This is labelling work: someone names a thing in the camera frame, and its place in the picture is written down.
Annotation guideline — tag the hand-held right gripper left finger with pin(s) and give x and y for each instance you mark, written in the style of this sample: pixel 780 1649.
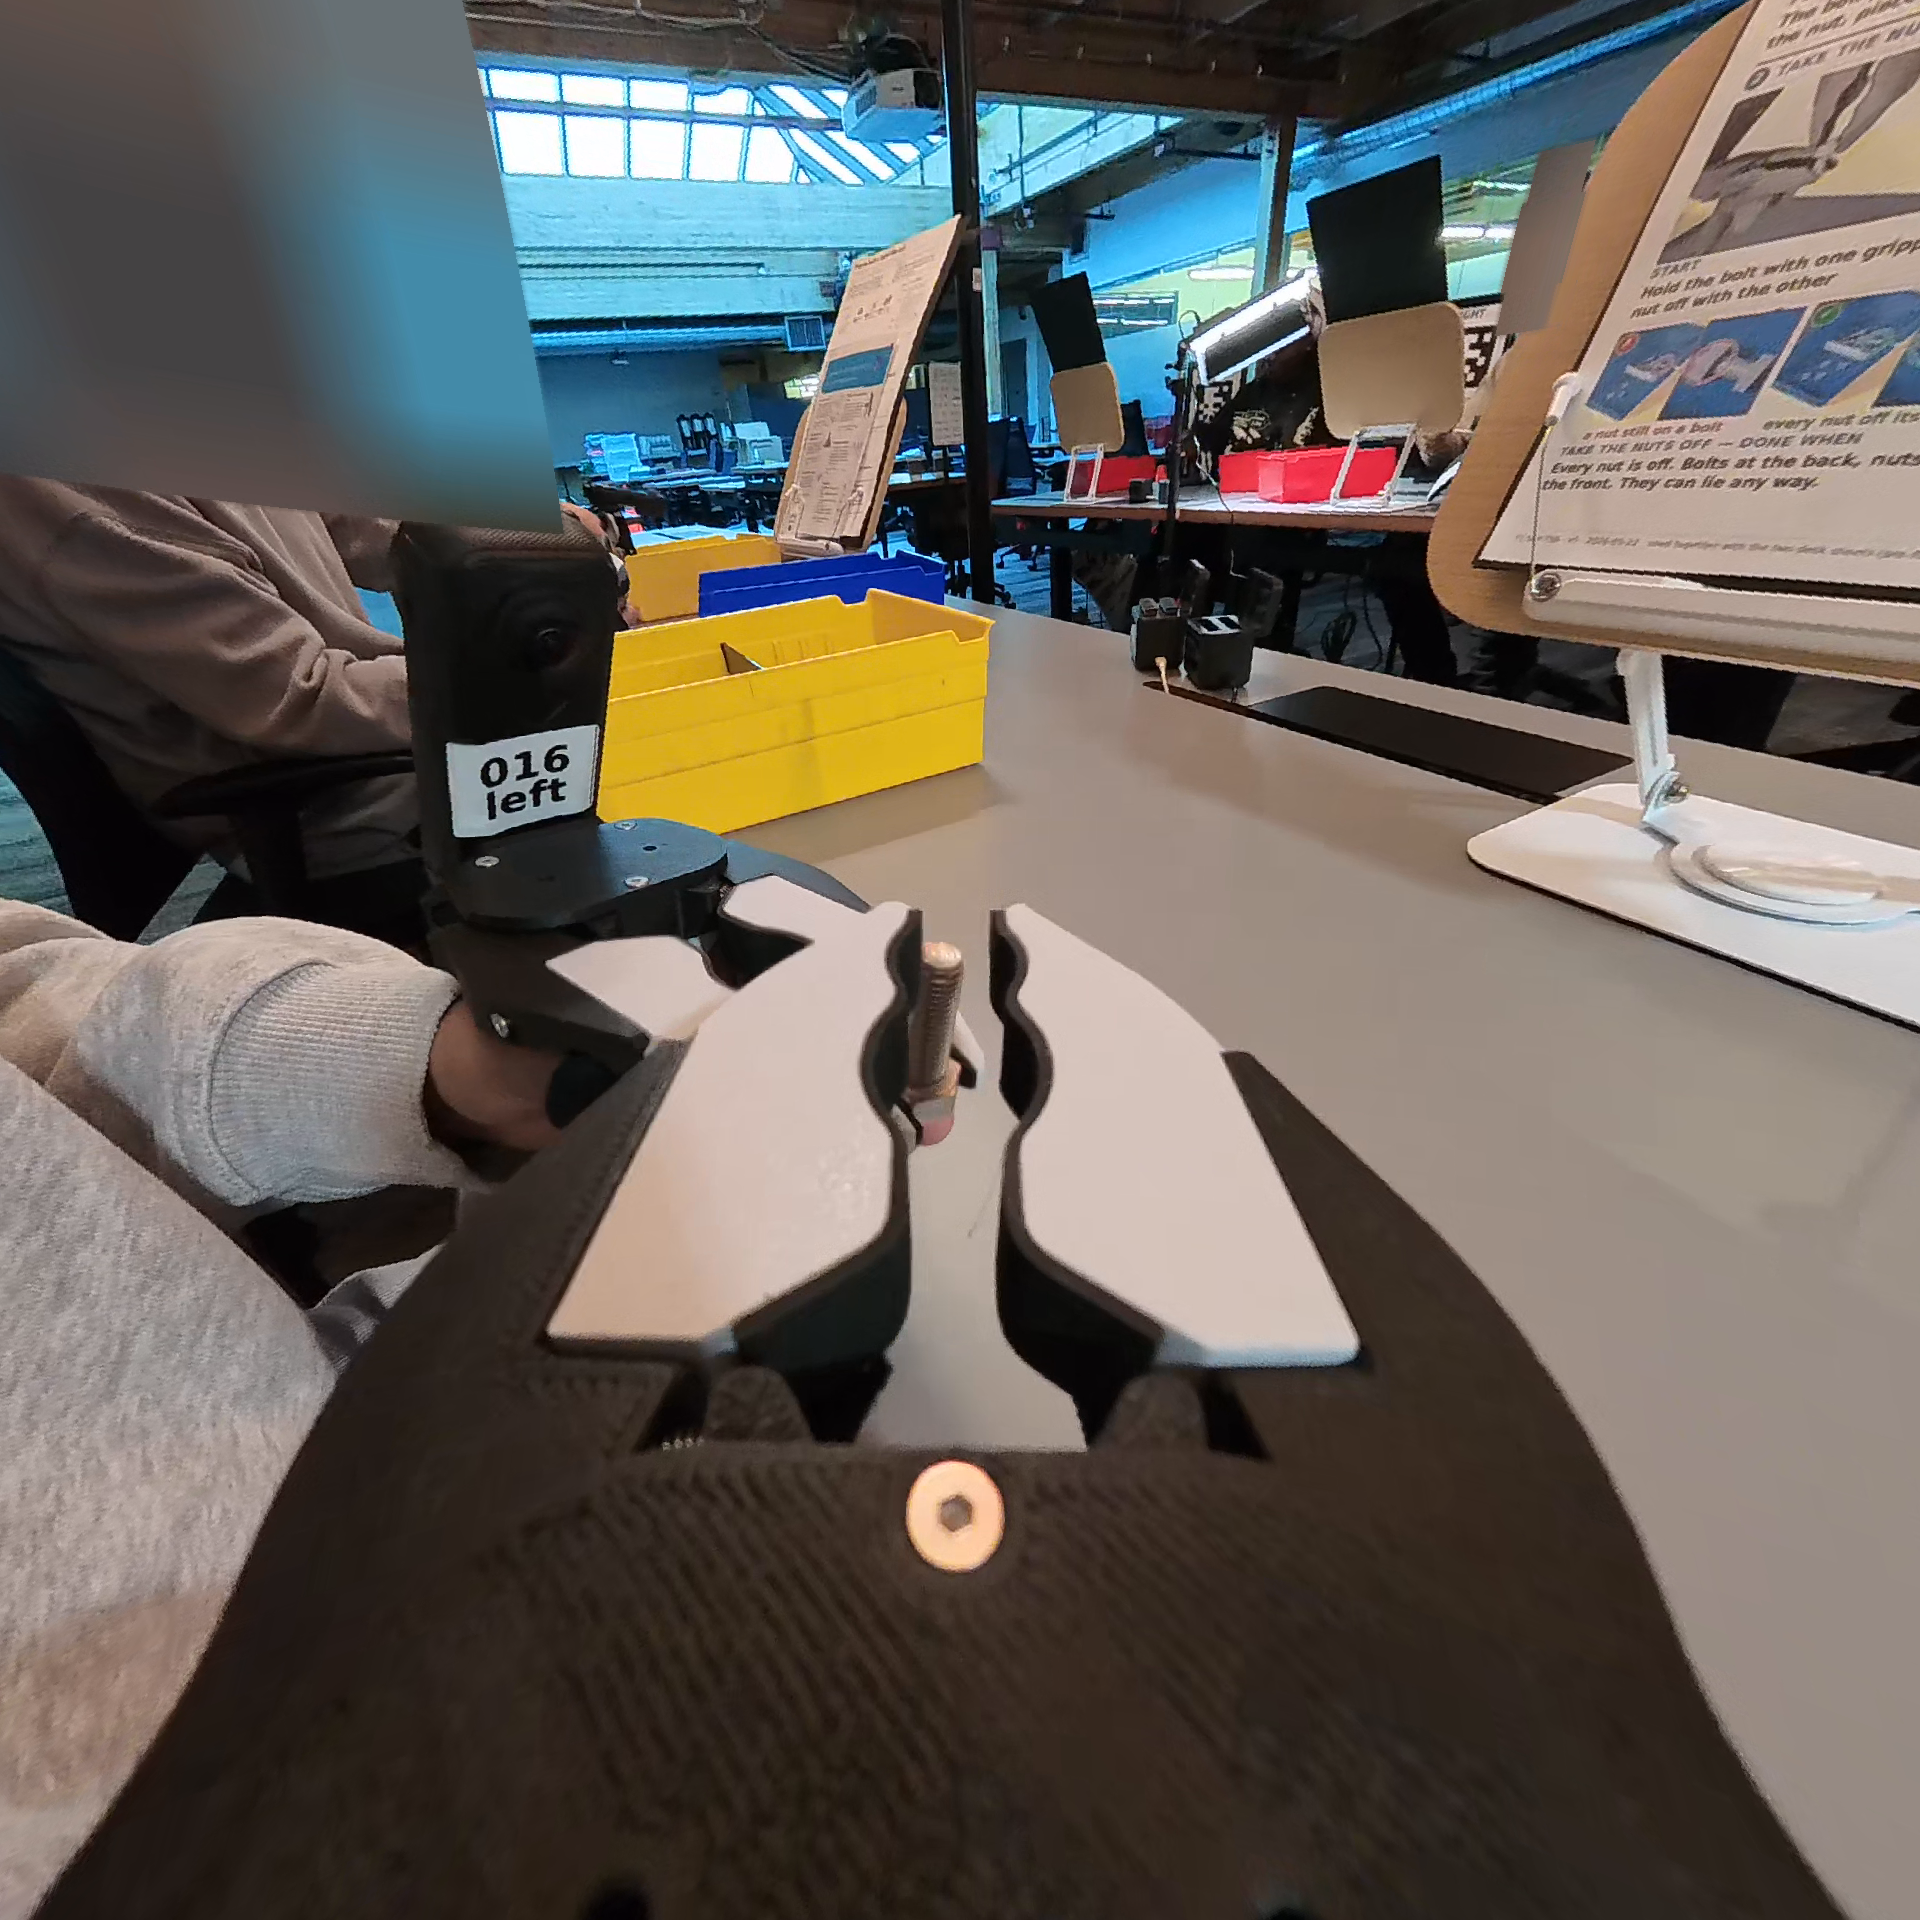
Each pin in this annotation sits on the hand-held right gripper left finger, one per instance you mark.
pixel 751 1184

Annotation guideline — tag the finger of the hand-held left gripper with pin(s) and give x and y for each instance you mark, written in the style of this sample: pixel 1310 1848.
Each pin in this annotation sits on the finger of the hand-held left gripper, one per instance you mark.
pixel 645 984
pixel 774 914

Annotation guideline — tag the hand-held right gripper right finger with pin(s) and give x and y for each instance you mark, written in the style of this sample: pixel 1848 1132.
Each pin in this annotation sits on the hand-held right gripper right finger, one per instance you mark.
pixel 1172 1184

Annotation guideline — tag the yellow divided plastic bin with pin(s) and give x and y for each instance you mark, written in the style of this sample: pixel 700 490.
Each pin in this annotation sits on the yellow divided plastic bin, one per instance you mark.
pixel 797 750

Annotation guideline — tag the steel hex bolt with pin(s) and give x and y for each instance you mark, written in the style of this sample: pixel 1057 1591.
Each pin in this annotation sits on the steel hex bolt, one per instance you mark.
pixel 937 1021

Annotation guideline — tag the person's left forearm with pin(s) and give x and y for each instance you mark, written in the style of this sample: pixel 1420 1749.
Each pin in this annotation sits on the person's left forearm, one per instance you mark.
pixel 225 1036

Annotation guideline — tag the grey desk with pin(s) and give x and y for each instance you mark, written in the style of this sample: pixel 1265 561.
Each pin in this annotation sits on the grey desk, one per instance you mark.
pixel 1349 975

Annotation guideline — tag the person's left hand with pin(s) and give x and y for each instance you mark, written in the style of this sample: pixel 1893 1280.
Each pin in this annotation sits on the person's left hand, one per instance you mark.
pixel 480 1088

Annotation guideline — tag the blue plastic bin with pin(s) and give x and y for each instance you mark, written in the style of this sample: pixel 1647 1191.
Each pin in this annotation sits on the blue plastic bin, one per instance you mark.
pixel 840 581

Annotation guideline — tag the tan document board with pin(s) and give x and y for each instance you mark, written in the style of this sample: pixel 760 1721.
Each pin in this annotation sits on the tan document board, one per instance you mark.
pixel 870 389

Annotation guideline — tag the black office chair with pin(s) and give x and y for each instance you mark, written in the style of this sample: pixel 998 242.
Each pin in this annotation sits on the black office chair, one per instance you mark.
pixel 89 810

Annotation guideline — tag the white document stand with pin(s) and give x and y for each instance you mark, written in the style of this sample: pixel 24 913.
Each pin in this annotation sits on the white document stand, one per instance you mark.
pixel 1575 856

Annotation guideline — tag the red plastic bin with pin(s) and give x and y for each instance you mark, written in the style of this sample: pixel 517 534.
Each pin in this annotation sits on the red plastic bin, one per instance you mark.
pixel 1109 477
pixel 1306 473

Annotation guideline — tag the black steel column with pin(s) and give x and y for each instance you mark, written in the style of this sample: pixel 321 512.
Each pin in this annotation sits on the black steel column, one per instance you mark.
pixel 964 301

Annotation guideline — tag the rounded tan board on stand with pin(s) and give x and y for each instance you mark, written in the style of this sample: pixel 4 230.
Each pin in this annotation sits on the rounded tan board on stand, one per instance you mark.
pixel 1088 406
pixel 1388 375

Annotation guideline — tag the wooden-top office table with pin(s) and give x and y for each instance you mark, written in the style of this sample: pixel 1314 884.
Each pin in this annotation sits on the wooden-top office table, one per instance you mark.
pixel 1276 512

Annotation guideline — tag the ceiling projector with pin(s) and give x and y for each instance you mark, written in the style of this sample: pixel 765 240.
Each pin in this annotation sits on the ceiling projector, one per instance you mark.
pixel 893 93

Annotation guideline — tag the person's grey sweater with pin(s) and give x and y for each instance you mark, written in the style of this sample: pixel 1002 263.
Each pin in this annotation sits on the person's grey sweater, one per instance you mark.
pixel 136 1501

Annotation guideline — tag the LED light bar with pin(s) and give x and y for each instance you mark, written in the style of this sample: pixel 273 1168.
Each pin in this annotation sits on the LED light bar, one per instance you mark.
pixel 1253 330

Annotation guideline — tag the instruction sheet on wooden board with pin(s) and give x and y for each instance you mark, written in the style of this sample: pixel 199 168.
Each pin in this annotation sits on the instruction sheet on wooden board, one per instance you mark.
pixel 1516 452

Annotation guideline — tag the printed instruction sheet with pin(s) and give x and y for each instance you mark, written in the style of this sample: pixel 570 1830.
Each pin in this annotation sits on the printed instruction sheet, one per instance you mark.
pixel 1725 452

